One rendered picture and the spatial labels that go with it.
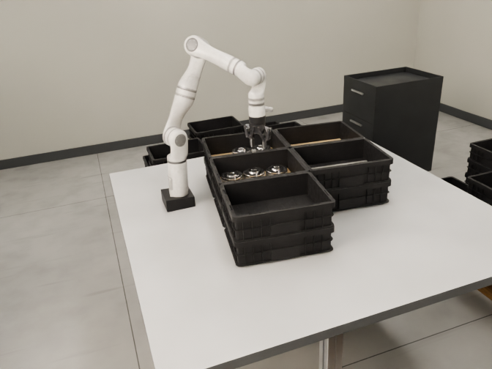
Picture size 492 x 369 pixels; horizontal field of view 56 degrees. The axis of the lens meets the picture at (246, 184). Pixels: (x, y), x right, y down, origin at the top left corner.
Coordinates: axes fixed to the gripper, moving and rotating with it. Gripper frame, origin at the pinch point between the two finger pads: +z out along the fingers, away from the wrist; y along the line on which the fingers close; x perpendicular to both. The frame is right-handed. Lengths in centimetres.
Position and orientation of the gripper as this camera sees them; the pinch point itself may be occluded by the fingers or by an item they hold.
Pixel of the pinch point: (258, 144)
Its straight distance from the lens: 211.6
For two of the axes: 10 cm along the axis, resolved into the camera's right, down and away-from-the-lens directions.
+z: 0.5, 9.0, 4.4
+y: 8.4, 1.9, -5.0
